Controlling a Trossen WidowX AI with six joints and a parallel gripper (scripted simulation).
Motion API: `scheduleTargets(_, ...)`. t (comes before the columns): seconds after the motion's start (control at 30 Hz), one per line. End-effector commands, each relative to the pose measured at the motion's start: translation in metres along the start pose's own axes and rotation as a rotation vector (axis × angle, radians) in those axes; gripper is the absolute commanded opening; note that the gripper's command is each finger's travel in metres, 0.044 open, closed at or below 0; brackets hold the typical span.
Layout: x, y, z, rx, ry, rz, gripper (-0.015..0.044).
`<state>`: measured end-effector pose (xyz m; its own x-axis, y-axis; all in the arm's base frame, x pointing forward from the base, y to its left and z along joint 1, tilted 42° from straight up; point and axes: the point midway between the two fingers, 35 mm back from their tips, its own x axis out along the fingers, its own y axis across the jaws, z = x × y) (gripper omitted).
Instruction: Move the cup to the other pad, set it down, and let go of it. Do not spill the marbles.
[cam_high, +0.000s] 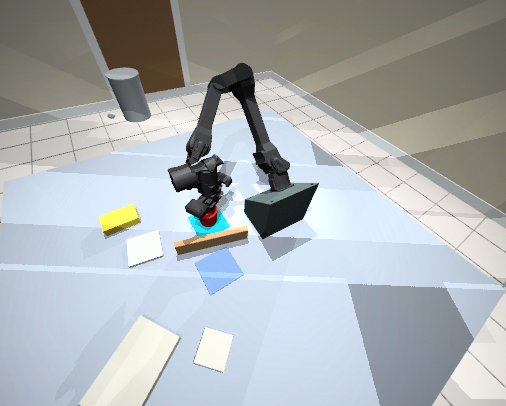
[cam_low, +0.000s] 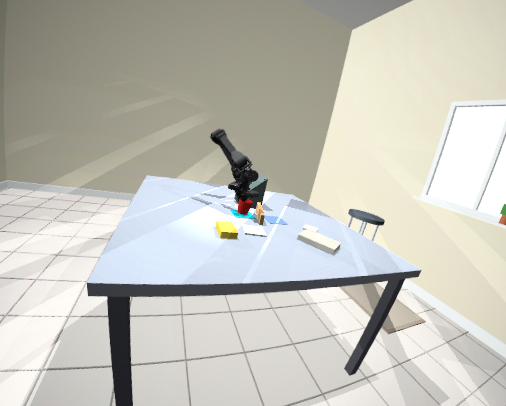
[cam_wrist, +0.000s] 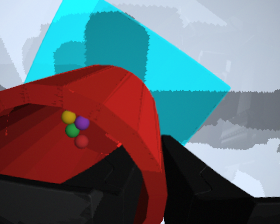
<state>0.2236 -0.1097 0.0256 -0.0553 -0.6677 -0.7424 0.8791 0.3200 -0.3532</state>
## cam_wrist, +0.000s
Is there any green marble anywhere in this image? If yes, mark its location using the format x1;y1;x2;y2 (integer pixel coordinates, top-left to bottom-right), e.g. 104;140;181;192
65;123;80;138

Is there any purple marble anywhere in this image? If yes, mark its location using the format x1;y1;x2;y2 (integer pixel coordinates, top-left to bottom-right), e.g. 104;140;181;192
74;116;90;131

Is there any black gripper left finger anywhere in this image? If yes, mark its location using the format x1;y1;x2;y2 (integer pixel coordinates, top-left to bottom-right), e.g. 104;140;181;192
0;144;144;224

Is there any yellow marble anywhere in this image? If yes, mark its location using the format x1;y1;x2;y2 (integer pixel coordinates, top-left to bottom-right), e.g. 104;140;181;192
61;111;76;124

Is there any red marble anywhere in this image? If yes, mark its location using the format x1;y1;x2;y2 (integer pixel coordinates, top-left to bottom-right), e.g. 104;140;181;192
74;134;89;149

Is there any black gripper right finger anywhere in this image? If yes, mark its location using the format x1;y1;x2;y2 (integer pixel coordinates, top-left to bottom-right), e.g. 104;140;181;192
161;134;280;224

